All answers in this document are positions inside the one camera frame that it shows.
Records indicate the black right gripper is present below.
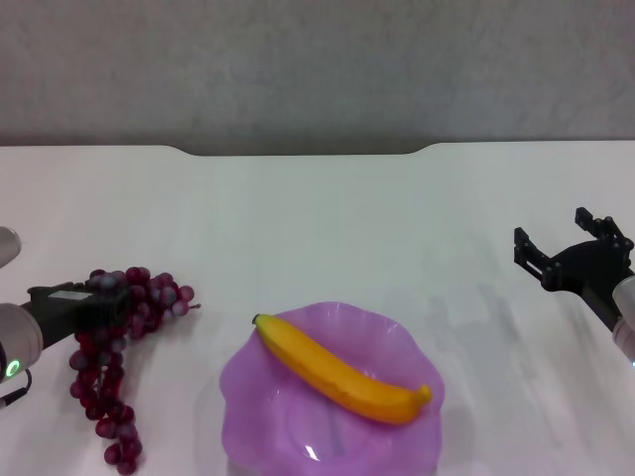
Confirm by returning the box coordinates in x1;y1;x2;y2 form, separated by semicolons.
512;206;635;329

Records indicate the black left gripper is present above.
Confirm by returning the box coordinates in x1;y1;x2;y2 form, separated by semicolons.
27;281;132;351

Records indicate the dark red grape bunch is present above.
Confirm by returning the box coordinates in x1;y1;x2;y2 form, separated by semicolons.
68;266;202;476

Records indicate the yellow banana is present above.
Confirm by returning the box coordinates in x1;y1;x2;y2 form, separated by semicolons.
251;313;434;426

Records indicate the purple wavy plastic plate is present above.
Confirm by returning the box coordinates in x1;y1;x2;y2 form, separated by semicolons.
219;300;446;476

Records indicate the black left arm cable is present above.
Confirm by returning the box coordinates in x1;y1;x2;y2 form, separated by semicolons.
0;369;34;411

